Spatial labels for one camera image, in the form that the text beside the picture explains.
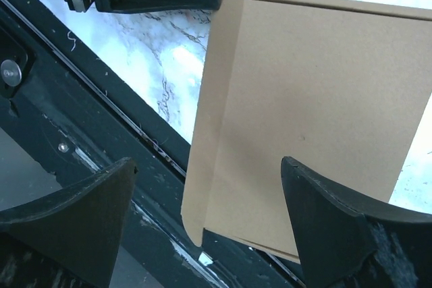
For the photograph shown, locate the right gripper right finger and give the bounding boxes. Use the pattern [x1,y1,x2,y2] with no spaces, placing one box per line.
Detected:
[281,157,431,287]

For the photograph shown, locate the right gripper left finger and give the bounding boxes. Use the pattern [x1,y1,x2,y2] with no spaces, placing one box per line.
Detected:
[1,158,138,287]

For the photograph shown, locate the brown cardboard box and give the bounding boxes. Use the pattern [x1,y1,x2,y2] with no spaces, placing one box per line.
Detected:
[181,0,431,261]

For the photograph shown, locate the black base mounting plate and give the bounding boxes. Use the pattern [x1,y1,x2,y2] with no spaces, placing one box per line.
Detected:
[1,0,304,287]

